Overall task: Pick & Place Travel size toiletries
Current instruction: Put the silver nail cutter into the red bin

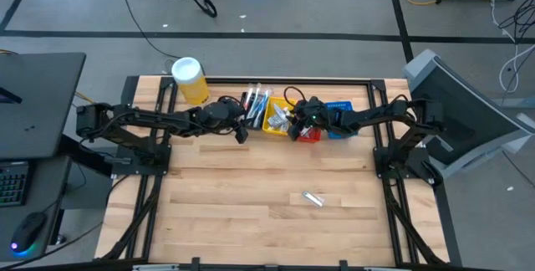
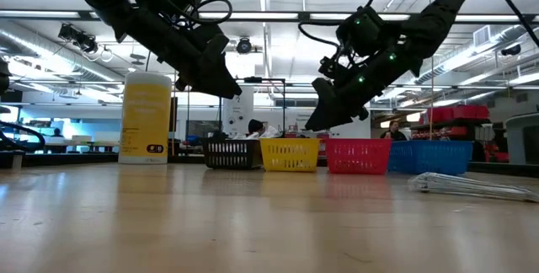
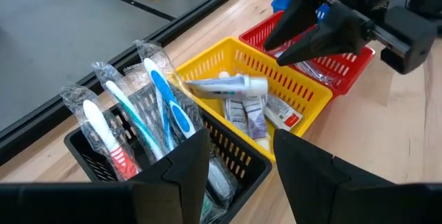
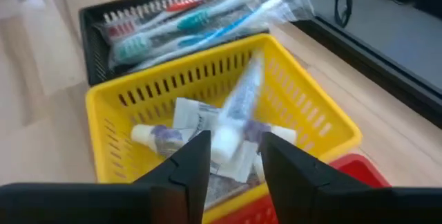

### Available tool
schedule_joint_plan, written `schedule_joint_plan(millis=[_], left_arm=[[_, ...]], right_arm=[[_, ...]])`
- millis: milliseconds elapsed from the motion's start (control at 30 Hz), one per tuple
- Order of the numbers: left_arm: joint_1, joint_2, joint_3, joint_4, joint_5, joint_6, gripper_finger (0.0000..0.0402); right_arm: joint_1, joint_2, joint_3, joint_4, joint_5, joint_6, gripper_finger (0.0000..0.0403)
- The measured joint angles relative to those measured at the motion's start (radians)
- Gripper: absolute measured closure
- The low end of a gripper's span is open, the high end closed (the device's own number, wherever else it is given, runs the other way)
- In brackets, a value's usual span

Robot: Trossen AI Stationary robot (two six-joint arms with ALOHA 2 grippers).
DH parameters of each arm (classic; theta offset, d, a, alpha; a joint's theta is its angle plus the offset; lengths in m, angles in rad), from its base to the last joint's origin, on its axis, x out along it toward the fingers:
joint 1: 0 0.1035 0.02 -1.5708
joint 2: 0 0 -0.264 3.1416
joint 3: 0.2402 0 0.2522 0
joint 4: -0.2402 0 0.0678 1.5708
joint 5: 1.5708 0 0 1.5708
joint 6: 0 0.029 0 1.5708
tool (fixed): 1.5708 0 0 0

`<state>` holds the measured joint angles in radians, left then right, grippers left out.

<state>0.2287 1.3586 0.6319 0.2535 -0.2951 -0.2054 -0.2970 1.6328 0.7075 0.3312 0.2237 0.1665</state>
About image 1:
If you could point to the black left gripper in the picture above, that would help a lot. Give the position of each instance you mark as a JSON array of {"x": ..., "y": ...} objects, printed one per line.
[{"x": 234, "y": 114}]

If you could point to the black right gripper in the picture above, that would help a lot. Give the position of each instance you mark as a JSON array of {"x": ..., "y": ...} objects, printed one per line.
[{"x": 313, "y": 114}]

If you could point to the small clear plastic sachet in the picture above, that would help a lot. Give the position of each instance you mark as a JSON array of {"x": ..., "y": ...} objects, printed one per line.
[
  {"x": 313, "y": 199},
  {"x": 307, "y": 131}
]

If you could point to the blue toothbrush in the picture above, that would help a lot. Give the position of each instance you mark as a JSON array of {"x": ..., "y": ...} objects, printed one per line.
[
  {"x": 263, "y": 105},
  {"x": 256, "y": 116}
]

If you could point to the pink toothbrush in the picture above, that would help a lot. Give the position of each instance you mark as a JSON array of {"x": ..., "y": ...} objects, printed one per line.
[{"x": 249, "y": 97}]

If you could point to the small white toothpaste tube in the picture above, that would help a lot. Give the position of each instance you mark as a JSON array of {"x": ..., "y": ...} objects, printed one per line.
[
  {"x": 280, "y": 110},
  {"x": 289, "y": 112},
  {"x": 275, "y": 121}
]

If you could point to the teal toothbrush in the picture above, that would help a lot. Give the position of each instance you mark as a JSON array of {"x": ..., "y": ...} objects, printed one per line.
[{"x": 256, "y": 95}]

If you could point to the printed packet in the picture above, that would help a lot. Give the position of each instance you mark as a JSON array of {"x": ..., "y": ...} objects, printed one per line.
[{"x": 285, "y": 125}]

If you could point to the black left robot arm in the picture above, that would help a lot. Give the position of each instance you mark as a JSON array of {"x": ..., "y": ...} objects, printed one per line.
[{"x": 159, "y": 116}]

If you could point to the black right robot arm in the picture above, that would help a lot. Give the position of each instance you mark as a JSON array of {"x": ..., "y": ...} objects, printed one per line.
[{"x": 376, "y": 116}]

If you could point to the black plastic basket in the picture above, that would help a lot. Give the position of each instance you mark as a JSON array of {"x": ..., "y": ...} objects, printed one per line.
[{"x": 256, "y": 126}]

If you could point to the blue plastic basket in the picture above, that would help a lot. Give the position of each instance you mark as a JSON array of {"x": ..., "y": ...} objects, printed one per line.
[{"x": 340, "y": 105}]

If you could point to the yellow plastic basket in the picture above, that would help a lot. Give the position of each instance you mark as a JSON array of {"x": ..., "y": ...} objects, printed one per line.
[{"x": 271, "y": 102}]

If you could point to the yellow canister white lid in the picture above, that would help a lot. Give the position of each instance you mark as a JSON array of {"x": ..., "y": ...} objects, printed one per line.
[{"x": 194, "y": 89}]

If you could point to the large grey tilted monitor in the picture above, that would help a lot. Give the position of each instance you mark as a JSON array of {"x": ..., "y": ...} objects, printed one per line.
[{"x": 460, "y": 99}]

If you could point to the black desk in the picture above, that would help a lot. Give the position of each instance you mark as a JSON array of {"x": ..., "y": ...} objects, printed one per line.
[{"x": 42, "y": 103}]

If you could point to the grey keyboard desk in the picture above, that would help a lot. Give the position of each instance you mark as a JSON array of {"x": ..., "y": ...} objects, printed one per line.
[{"x": 50, "y": 187}]

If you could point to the dark flat screen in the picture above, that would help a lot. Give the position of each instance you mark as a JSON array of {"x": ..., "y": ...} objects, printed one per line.
[{"x": 8, "y": 96}]

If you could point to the black backlit keyboard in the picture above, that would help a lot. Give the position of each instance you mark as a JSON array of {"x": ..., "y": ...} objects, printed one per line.
[{"x": 12, "y": 185}]

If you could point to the black computer mouse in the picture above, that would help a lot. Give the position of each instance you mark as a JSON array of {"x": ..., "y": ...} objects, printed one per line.
[{"x": 28, "y": 231}]

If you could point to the black clamp bracket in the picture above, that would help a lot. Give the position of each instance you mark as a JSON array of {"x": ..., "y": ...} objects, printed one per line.
[
  {"x": 195, "y": 263},
  {"x": 343, "y": 265}
]

